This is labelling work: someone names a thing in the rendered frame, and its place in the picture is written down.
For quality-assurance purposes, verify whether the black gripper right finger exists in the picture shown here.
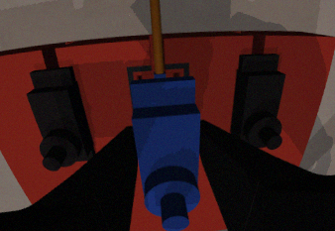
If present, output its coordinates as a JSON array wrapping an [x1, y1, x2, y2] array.
[[199, 120, 335, 231]]

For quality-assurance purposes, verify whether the red flat deck plate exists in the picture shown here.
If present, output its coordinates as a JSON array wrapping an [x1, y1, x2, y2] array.
[[0, 30, 335, 231]]

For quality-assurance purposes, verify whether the blue micro servo with cable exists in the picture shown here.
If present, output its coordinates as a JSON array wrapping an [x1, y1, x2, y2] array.
[[129, 0, 200, 231]]

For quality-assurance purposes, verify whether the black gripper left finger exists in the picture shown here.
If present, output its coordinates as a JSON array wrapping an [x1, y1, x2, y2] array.
[[0, 126, 138, 231]]

